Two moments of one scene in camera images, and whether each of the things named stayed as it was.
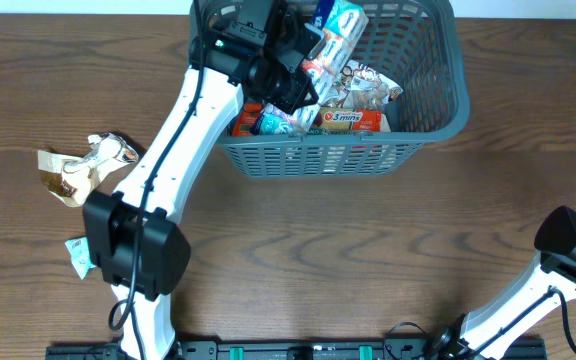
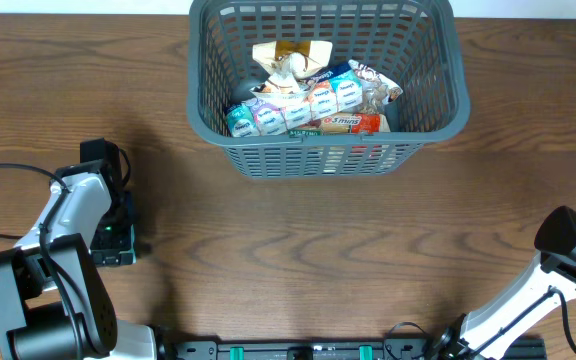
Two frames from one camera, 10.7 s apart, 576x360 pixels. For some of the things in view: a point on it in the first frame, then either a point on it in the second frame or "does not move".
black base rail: (378, 349) does not move
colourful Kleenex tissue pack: (342, 23) to (330, 91)
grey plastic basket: (415, 44) does not move
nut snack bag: (366, 88) does not move
